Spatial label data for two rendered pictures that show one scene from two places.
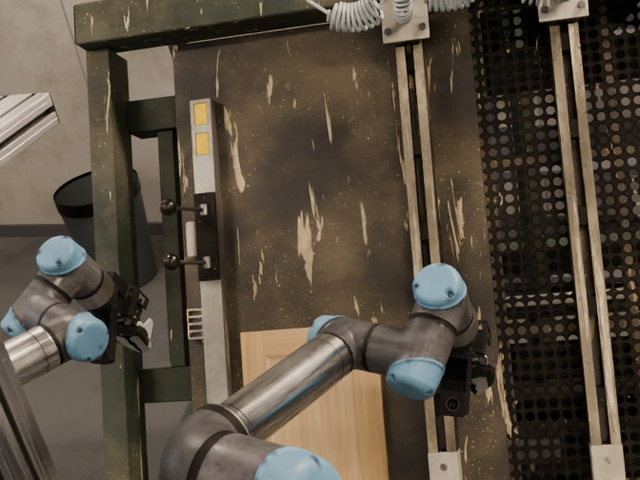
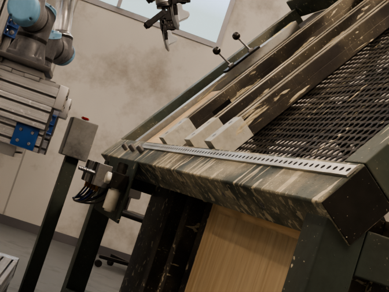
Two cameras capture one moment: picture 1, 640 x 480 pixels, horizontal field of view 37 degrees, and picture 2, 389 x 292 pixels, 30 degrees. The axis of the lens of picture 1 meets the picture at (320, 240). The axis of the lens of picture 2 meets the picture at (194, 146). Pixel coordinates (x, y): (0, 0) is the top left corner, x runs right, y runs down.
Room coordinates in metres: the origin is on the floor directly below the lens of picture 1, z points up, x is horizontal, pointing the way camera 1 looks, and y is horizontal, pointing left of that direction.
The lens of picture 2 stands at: (0.15, -2.53, 0.74)
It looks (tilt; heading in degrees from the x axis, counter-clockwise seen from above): 4 degrees up; 59
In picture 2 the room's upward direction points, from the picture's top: 18 degrees clockwise
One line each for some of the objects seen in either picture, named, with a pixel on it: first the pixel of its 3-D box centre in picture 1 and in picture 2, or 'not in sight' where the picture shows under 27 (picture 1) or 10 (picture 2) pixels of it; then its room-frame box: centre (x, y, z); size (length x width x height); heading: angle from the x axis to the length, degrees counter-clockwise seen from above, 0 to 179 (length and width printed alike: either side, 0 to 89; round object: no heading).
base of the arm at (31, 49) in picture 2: not in sight; (28, 49); (0.96, 0.19, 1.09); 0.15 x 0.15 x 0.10
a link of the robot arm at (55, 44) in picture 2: not in sight; (46, 42); (1.17, 0.65, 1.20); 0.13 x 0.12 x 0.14; 41
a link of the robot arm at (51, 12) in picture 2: not in sight; (37, 19); (0.96, 0.19, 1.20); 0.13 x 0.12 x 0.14; 53
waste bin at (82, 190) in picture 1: (110, 232); not in sight; (4.56, 1.07, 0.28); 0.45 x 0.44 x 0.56; 156
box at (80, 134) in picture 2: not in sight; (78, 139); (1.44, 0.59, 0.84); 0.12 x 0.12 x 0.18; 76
